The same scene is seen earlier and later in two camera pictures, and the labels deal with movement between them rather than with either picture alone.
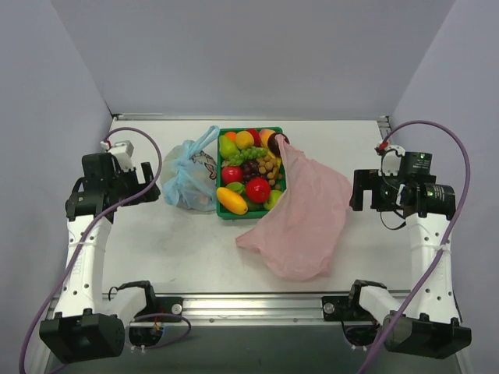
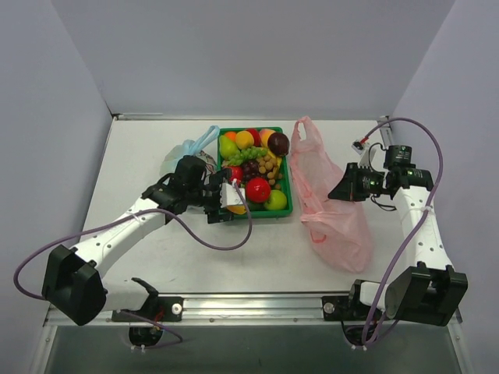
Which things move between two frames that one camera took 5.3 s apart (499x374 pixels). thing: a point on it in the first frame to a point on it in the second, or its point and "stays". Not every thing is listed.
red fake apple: [258, 190] stays
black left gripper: [137, 187] to [214, 199]
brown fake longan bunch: [267, 165] stays
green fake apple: [274, 195] stays
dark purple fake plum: [274, 145] stays
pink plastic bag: [298, 237] to [341, 228]
